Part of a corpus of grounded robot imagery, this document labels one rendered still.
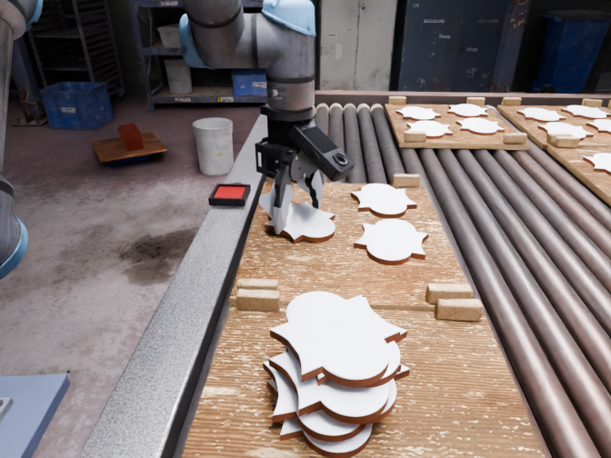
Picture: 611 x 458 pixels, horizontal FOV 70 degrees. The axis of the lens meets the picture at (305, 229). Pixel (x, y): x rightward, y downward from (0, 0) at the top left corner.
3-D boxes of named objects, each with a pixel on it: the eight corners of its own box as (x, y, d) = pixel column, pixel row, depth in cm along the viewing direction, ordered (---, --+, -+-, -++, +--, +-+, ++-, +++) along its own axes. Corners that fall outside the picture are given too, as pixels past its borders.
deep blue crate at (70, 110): (48, 128, 435) (37, 90, 416) (71, 117, 470) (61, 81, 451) (97, 130, 431) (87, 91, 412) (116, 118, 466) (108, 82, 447)
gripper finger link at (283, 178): (284, 206, 76) (297, 157, 75) (291, 209, 75) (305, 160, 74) (266, 204, 72) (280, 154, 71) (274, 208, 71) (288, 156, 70)
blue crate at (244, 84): (233, 95, 491) (231, 75, 480) (232, 87, 527) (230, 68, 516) (288, 93, 500) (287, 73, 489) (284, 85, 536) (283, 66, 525)
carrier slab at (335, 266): (229, 309, 63) (228, 300, 62) (264, 187, 98) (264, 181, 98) (476, 315, 62) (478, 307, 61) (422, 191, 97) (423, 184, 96)
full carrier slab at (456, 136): (398, 147, 121) (400, 132, 119) (384, 108, 156) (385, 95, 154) (529, 150, 119) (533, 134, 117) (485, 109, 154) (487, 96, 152)
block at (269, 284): (235, 300, 62) (235, 284, 61) (238, 292, 64) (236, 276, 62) (278, 301, 62) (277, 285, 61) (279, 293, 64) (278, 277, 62)
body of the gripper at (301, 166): (285, 163, 82) (283, 97, 76) (321, 174, 77) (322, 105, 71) (255, 175, 77) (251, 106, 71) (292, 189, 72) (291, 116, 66)
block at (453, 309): (435, 321, 59) (438, 304, 57) (433, 311, 60) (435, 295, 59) (481, 323, 58) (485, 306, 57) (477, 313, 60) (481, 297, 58)
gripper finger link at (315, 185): (305, 194, 87) (292, 160, 81) (329, 203, 84) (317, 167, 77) (296, 204, 86) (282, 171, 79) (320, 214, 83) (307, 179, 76)
